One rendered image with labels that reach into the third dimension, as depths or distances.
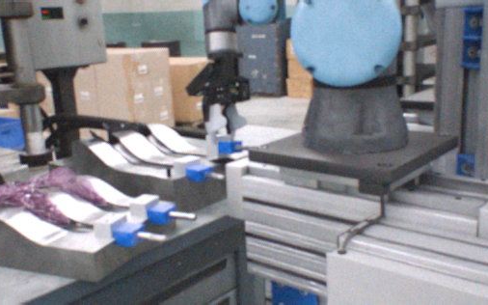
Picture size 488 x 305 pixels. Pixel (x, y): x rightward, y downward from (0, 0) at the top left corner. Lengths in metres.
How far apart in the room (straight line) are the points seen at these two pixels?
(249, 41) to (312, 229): 7.65
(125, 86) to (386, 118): 4.46
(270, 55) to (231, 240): 6.98
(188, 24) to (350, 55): 9.26
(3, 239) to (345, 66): 0.72
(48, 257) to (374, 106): 0.61
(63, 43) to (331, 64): 1.53
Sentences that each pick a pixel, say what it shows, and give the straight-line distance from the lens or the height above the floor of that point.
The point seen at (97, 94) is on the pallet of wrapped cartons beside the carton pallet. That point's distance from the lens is 5.41.
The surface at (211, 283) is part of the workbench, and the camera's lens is 1.38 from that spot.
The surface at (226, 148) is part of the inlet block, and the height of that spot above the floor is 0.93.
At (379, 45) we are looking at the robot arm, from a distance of 0.62.
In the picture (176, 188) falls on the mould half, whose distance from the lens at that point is 1.23.
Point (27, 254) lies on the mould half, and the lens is 1.09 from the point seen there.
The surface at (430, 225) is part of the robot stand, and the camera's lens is 0.75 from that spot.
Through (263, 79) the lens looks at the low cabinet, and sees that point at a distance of 8.36.
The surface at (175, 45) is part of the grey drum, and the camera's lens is 8.32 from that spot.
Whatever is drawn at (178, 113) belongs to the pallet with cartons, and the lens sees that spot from 6.03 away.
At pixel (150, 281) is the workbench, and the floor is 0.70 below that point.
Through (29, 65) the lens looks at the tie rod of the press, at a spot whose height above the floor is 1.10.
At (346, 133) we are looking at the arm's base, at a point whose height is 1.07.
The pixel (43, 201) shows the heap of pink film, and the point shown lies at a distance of 1.14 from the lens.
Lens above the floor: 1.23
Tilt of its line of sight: 14 degrees down
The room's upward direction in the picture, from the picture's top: 3 degrees counter-clockwise
